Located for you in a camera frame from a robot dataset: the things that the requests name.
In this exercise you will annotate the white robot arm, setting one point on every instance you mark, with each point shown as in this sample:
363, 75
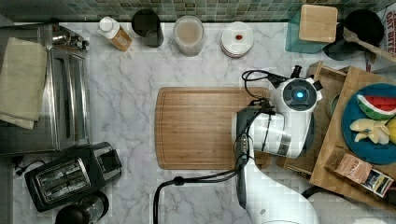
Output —
279, 128

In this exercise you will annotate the bamboo cutting board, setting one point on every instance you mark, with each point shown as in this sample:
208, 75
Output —
193, 127

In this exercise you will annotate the glass of milky drink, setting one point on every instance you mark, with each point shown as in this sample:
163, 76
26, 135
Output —
189, 34

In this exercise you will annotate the stack of white plates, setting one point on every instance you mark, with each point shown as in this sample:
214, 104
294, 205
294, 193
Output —
237, 39

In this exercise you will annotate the dark empty cup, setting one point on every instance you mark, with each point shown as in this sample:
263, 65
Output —
146, 23

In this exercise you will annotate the small white capped bottle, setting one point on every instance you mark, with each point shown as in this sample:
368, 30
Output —
118, 37

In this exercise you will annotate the wooden cabinet top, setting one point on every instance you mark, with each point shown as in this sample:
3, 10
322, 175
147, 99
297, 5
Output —
354, 80

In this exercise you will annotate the teal container with wooden lid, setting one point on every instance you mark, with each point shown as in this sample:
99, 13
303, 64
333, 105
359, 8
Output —
311, 29

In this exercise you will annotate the black kettle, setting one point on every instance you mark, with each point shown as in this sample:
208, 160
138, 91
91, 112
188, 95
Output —
88, 210

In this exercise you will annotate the black toaster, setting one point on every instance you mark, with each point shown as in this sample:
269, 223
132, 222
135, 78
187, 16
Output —
73, 175

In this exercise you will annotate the chrome faucet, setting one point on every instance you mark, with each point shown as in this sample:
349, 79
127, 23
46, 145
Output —
62, 36

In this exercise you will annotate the wooden spoon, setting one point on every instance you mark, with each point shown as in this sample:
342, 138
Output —
352, 37

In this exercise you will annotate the tea box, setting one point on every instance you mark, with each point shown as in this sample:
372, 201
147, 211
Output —
359, 173

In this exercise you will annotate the beige dish towel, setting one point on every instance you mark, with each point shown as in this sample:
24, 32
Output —
23, 75

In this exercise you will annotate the peeled banana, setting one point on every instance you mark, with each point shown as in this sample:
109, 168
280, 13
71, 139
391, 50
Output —
375, 130

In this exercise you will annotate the watermelon slice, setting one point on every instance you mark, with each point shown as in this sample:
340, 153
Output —
377, 107

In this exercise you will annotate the blue plate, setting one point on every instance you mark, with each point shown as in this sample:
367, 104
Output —
365, 148

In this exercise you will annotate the black pot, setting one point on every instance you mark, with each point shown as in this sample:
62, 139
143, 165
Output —
365, 24

